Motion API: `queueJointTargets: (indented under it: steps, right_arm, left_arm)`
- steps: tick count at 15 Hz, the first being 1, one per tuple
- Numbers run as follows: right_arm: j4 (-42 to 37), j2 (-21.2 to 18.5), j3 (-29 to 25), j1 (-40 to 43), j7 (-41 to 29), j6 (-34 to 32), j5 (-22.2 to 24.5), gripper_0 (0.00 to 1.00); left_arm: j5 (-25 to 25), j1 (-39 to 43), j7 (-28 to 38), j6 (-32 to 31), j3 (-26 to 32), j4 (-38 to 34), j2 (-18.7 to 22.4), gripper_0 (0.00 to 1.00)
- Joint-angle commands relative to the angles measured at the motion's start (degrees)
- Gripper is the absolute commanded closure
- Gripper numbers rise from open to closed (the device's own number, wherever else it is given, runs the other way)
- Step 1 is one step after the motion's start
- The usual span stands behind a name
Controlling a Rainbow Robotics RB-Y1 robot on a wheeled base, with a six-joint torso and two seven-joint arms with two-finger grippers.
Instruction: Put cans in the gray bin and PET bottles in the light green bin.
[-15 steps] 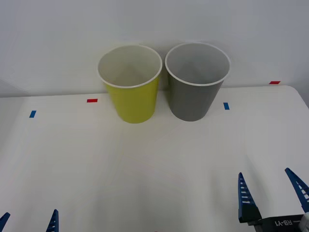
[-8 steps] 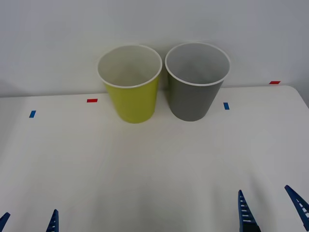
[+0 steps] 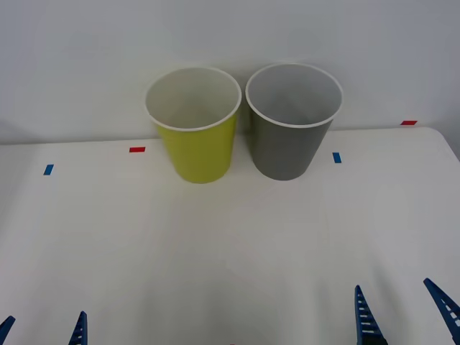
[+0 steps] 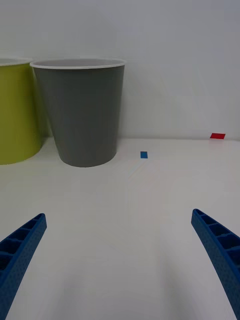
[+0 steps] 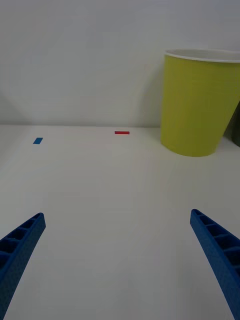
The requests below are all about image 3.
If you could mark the grey plastic bin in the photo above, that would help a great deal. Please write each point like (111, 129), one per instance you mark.
(287, 151)

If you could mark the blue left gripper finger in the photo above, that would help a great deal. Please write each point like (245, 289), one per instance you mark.
(79, 330)
(5, 327)

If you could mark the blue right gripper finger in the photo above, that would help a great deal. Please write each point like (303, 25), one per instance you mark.
(364, 320)
(447, 305)

